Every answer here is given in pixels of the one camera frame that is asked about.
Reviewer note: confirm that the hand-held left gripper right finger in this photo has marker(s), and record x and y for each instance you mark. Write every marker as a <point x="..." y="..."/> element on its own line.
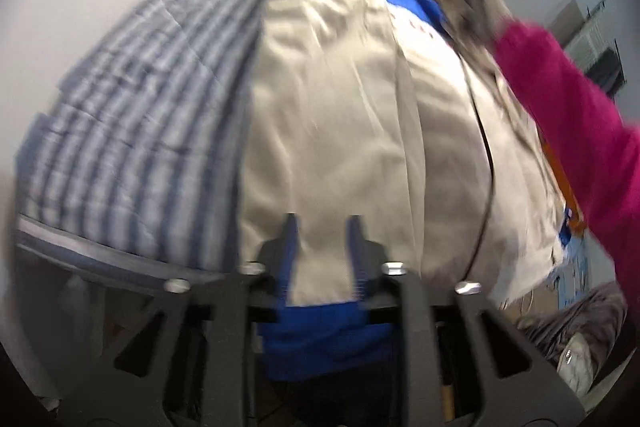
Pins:
<point x="356" y="252"/>

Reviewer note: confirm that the pile of clothes on floor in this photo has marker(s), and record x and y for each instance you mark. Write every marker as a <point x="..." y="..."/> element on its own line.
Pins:
<point x="575" y="332"/>

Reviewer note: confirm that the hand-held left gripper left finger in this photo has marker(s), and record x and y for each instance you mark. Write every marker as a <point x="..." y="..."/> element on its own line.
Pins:
<point x="289" y="252"/>

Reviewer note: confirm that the blue striped blanket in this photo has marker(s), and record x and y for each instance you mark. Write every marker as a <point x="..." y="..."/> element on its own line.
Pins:
<point x="150" y="117"/>

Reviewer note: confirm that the person's right forearm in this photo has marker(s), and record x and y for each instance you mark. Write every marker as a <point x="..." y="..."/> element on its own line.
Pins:
<point x="570" y="107"/>

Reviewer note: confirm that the beige and blue jacket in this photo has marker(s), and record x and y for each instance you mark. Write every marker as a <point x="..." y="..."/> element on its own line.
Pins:
<point x="350" y="107"/>

